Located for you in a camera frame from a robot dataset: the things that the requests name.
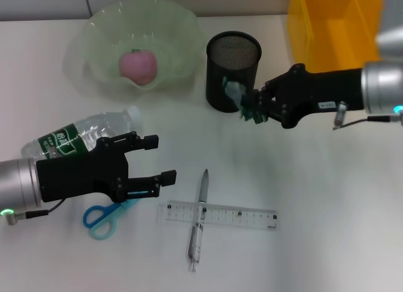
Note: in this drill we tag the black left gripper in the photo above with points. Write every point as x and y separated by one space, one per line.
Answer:
82 175

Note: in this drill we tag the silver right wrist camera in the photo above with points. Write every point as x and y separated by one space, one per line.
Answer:
392 43

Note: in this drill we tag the black mesh pen holder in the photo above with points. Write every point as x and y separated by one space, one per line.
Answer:
217 93

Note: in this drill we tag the grey clear pen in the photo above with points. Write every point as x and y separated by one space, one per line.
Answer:
204 191

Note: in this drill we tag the yellow plastic bin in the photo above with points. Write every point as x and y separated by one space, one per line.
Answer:
330 31

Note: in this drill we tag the pink toy peach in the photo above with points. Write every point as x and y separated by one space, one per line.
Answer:
138 68

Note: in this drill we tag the blue scissors with cover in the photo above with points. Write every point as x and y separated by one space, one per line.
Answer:
107 211

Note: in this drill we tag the clear green-label water bottle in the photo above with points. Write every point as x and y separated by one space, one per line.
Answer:
94 123

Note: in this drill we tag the translucent green fruit bowl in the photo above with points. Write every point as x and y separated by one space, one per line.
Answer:
176 37

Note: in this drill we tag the green plastic wrapper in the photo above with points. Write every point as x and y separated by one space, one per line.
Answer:
234 90

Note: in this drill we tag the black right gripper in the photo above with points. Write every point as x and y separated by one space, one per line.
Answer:
324 90

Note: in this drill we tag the clear plastic ruler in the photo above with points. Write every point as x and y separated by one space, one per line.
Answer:
239 215

